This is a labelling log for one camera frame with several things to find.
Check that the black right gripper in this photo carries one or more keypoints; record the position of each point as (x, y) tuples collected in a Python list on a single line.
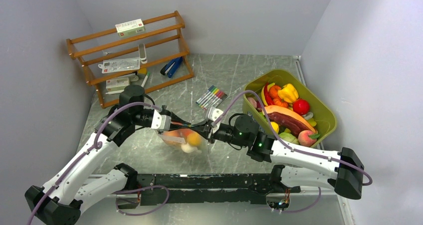
[(207, 131)]

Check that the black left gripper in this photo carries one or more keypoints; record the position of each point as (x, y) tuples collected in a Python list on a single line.
[(176, 122)]

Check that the toy peach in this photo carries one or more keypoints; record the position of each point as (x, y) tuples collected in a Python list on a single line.
[(175, 138), (307, 138)]

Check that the yellow toy mango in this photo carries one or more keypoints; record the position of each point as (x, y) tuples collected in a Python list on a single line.
[(194, 139)]

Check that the clear zip top bag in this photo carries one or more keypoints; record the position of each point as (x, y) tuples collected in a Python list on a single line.
[(203, 146)]

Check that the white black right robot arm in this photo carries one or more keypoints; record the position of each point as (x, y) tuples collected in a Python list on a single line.
[(295, 165)]

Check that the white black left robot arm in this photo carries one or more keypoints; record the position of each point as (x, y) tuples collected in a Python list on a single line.
[(63, 199)]

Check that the coloured marker pen set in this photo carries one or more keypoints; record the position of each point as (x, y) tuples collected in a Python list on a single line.
[(213, 97)]

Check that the blue stapler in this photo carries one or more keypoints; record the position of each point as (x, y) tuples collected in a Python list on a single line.
[(171, 67)]

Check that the white green marker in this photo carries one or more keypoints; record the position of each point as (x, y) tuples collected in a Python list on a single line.
[(145, 79)]

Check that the red toy chili pepper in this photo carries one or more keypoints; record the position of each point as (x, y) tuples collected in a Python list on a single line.
[(268, 99)]

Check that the small white box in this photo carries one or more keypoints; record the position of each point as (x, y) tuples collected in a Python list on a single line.
[(117, 85)]

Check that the white upright device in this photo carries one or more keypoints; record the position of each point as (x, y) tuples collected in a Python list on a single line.
[(142, 53)]

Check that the orange toy tangerine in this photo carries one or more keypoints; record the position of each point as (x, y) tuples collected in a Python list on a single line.
[(279, 102), (273, 91)]

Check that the green toy cabbage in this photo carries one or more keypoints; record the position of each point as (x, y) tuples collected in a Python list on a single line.
[(289, 138)]

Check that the orange toy papaya slice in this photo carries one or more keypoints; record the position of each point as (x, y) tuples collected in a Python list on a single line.
[(288, 119)]

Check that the wooden three-tier rack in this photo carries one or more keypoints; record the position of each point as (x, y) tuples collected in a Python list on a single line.
[(161, 42)]

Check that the yellow toy bell pepper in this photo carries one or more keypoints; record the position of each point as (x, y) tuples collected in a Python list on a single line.
[(288, 93)]

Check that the flat white package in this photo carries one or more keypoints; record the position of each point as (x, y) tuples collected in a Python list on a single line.
[(119, 65)]

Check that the red toy pomegranate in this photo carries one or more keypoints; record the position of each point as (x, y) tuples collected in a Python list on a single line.
[(301, 106)]

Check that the white green box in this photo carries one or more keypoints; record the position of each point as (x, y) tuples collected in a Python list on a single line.
[(130, 28)]

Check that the olive green plastic bin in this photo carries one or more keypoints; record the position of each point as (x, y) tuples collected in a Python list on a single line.
[(326, 120)]

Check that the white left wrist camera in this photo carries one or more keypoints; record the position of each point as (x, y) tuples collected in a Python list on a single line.
[(160, 122)]

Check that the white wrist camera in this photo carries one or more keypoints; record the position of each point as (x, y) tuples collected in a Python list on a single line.
[(160, 122), (213, 118)]

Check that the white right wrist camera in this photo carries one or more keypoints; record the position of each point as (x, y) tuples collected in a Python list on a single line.
[(213, 118)]

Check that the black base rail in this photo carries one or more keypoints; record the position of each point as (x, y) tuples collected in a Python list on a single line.
[(209, 188)]

